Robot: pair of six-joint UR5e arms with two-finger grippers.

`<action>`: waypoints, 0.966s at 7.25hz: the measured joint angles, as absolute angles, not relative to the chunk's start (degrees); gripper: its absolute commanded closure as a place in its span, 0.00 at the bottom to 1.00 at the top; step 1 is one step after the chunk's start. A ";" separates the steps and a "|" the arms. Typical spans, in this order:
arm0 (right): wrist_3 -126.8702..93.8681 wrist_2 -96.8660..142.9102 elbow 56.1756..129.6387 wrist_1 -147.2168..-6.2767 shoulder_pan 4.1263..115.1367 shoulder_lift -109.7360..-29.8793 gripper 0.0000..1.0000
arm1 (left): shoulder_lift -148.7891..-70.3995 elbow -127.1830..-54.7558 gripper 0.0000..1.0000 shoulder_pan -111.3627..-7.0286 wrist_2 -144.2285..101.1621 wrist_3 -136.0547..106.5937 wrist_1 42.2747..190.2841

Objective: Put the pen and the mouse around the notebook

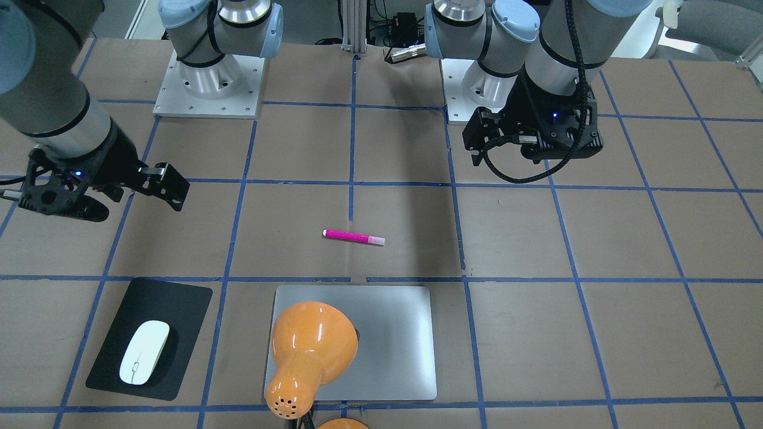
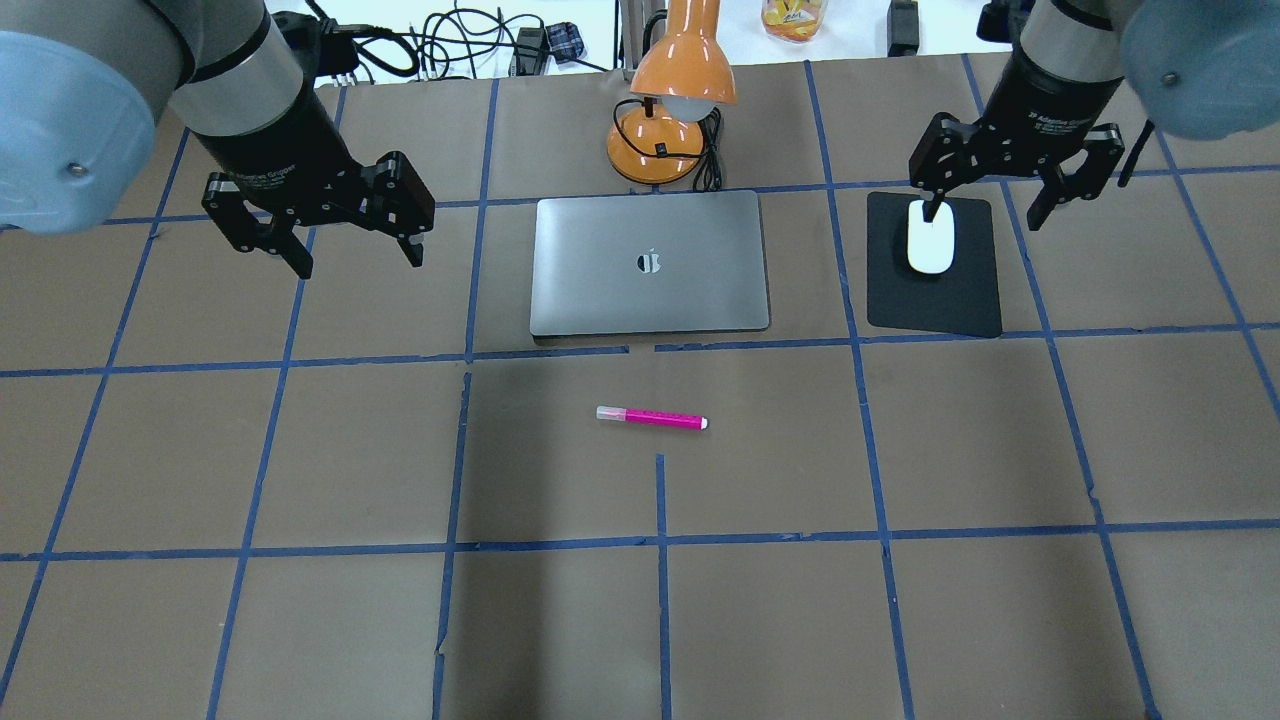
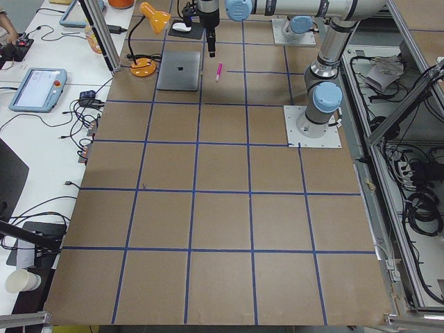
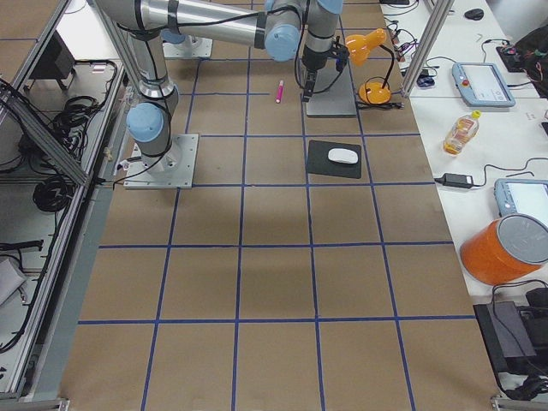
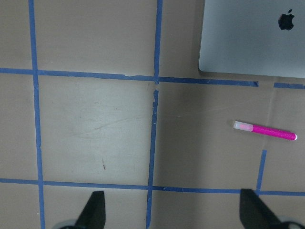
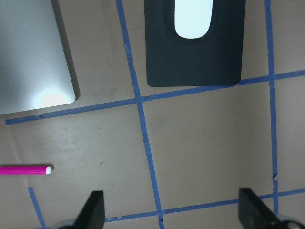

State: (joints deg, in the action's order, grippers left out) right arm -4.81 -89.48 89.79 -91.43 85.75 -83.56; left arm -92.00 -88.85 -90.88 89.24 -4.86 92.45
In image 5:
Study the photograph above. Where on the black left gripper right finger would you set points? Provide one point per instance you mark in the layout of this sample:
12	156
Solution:
255	214

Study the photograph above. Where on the silver apple laptop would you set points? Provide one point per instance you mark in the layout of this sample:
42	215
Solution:
258	37

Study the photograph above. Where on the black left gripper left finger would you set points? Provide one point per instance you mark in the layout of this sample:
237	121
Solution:
93	214

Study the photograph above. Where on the pink marker pen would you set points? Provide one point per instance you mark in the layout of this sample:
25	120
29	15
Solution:
265	131

